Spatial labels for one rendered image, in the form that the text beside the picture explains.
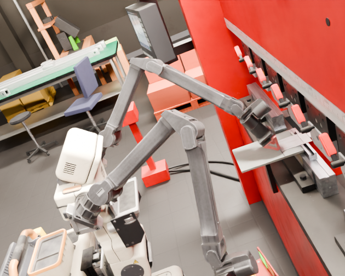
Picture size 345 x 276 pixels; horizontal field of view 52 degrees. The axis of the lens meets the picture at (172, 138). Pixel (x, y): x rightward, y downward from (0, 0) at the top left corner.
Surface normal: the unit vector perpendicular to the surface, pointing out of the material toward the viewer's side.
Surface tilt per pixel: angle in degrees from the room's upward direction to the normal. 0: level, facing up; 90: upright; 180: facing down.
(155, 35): 90
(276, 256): 0
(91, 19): 90
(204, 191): 63
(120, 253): 90
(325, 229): 0
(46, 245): 0
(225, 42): 90
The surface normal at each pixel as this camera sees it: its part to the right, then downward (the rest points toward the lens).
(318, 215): -0.35, -0.82
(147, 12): 0.29, 0.37
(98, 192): -0.37, 0.11
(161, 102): -0.02, 0.49
